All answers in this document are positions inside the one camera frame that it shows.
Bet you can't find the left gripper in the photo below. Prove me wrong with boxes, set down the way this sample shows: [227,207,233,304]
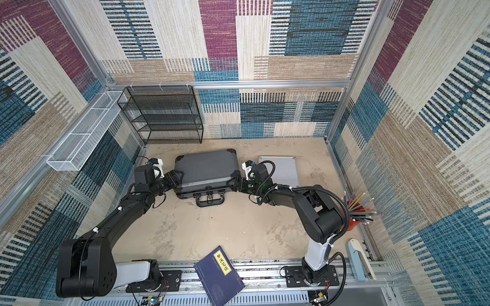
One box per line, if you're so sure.
[150,170,185,198]

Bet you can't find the large black poker case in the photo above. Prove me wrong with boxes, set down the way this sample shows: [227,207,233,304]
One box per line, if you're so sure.
[174,149,241,208]

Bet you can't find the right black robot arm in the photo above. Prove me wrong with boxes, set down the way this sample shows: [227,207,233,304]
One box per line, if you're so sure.
[234,161,350,286]

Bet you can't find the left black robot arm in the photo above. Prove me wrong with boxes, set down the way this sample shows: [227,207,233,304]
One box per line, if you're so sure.
[56,164,184,298]

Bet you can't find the small silver aluminium case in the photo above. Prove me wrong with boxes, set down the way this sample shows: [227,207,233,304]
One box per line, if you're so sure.
[258,156,300,187]

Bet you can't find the dark blue book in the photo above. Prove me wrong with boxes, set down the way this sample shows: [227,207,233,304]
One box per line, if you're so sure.
[194,246,245,306]

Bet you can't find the red pencil cup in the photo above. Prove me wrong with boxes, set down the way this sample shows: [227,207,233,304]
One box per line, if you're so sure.
[347,192,378,232]

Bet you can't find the light blue stapler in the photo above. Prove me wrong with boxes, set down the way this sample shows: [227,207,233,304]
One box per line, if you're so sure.
[347,239,377,282]

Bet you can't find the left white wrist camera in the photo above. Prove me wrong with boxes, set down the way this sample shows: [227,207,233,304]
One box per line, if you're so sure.
[147,158,164,179]

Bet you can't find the black wire shelf rack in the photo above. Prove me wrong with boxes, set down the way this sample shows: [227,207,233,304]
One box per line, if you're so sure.
[117,85,204,145]

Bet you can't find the white mesh wall basket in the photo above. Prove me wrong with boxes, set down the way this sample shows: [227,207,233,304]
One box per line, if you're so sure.
[47,91,122,172]

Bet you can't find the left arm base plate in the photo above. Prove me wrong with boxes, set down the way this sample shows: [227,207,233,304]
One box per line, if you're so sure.
[126,270,182,295]

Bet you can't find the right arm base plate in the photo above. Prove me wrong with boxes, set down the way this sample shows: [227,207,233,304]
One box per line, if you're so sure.
[284,265,340,288]

